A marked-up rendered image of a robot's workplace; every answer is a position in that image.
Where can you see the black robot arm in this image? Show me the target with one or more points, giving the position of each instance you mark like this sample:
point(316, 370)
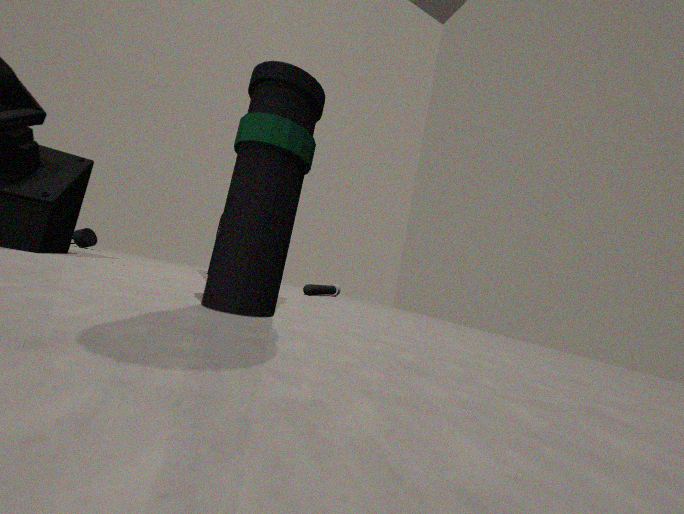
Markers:
point(19, 154)

